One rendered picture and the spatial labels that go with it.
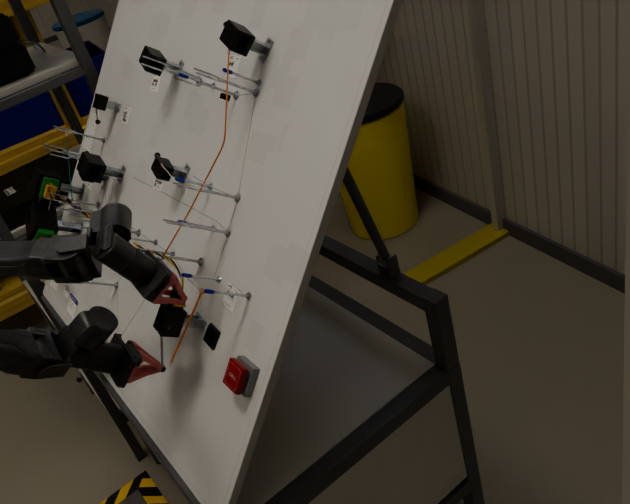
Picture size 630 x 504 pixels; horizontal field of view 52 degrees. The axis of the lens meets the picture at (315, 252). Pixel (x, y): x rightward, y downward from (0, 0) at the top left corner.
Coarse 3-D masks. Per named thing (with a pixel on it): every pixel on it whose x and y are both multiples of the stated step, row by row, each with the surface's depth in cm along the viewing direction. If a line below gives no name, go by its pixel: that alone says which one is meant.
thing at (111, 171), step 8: (88, 152) 175; (80, 160) 168; (88, 160) 164; (96, 160) 166; (80, 168) 167; (88, 168) 164; (96, 168) 168; (104, 168) 166; (112, 168) 171; (88, 176) 165; (96, 176) 168; (112, 176) 171; (120, 176) 173
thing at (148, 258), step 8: (136, 248) 119; (136, 256) 117; (144, 256) 119; (152, 256) 123; (136, 264) 117; (144, 264) 118; (152, 264) 120; (160, 264) 121; (120, 272) 117; (128, 272) 117; (136, 272) 117; (144, 272) 118; (152, 272) 119; (160, 272) 119; (168, 272) 119; (136, 280) 119; (144, 280) 119; (152, 280) 119; (160, 280) 118; (136, 288) 121; (144, 288) 119; (152, 288) 118; (144, 296) 118; (152, 296) 119
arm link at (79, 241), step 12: (108, 204) 120; (120, 204) 121; (96, 216) 120; (108, 216) 118; (120, 216) 119; (96, 228) 118; (120, 228) 118; (60, 240) 114; (72, 240) 114; (84, 240) 113; (60, 252) 112; (72, 252) 112; (84, 252) 113; (96, 264) 116; (96, 276) 118
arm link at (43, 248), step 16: (32, 240) 116; (48, 240) 115; (0, 256) 115; (16, 256) 114; (32, 256) 113; (48, 256) 112; (64, 256) 112; (80, 256) 113; (0, 272) 116; (16, 272) 116; (32, 272) 115; (48, 272) 115; (64, 272) 114; (80, 272) 115
